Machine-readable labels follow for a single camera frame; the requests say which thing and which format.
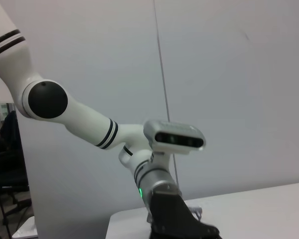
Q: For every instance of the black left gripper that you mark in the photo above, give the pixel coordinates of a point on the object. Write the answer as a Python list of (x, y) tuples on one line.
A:
[(172, 211)]

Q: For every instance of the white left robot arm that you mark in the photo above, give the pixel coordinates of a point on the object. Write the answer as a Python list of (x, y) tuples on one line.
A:
[(89, 117)]

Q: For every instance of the black office chair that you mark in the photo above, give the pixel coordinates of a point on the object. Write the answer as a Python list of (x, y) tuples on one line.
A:
[(7, 161)]

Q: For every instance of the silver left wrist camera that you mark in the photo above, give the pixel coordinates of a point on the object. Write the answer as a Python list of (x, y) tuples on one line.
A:
[(175, 134)]

